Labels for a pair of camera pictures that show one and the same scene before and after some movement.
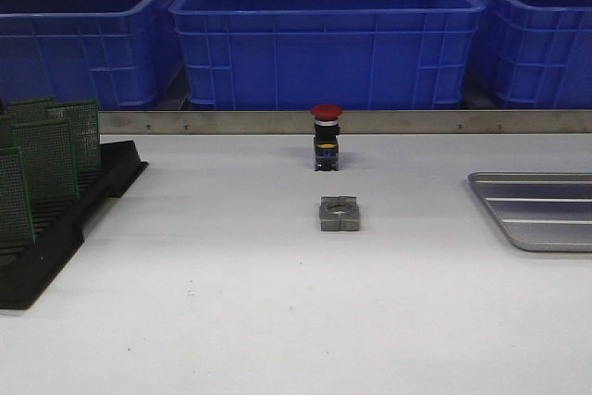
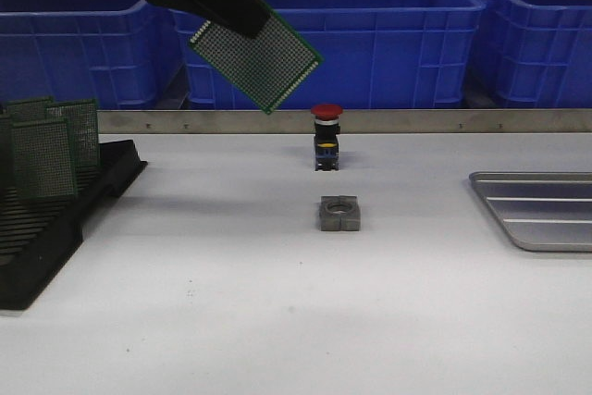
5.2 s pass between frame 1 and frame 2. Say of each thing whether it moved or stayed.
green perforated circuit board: moved
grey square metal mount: stayed
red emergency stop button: stayed
